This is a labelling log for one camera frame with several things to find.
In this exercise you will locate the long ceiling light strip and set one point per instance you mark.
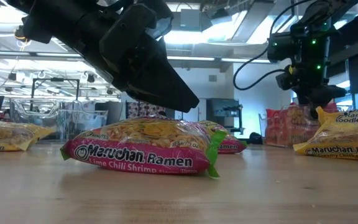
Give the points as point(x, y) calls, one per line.
point(191, 58)

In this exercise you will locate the black gantry frame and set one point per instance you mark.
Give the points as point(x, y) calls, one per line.
point(56, 79)

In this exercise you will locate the black monitor on cart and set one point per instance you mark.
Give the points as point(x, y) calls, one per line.
point(224, 109)

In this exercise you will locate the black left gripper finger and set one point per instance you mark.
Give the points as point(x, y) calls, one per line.
point(160, 84)

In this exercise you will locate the yellow Maruchan ramen pack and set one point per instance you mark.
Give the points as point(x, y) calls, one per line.
point(5, 135)
point(343, 137)

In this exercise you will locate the green pink Maruchan ramen pack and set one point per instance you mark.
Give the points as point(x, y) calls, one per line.
point(141, 155)
point(232, 144)

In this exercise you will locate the silver rectangular air duct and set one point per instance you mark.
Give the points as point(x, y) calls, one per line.
point(253, 21)

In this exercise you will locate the floral patterned panel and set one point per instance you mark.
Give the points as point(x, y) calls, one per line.
point(141, 109)

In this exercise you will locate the clear plastic bin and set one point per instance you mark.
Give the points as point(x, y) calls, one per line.
point(261, 124)
point(73, 124)

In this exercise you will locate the black round floor object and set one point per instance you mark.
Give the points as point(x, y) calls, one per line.
point(255, 139)

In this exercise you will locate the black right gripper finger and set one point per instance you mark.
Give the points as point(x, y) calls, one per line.
point(315, 112)

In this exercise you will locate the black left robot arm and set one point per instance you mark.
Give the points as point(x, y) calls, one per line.
point(57, 18)

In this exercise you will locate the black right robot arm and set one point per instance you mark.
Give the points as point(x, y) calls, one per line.
point(309, 46)

